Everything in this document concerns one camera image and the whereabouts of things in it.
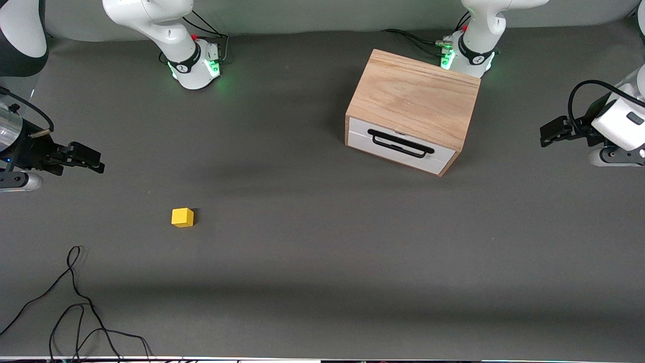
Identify yellow cube block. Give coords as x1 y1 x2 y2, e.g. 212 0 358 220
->
171 208 195 228

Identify wooden drawer cabinet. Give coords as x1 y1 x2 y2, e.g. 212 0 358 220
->
345 49 481 177

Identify black left arm wrist cable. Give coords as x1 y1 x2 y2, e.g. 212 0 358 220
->
568 80 645 138

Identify long black loose cable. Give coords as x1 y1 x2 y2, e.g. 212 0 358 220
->
0 246 154 362

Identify black left arm base cables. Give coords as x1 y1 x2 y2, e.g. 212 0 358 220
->
381 13 472 58

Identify black arm base cables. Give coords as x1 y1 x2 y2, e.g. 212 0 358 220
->
381 13 472 58
159 9 230 65

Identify short black loose cable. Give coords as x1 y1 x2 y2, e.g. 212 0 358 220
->
49 304 86 362

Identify black right arm base cables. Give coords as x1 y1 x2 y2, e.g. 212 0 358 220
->
159 9 230 65

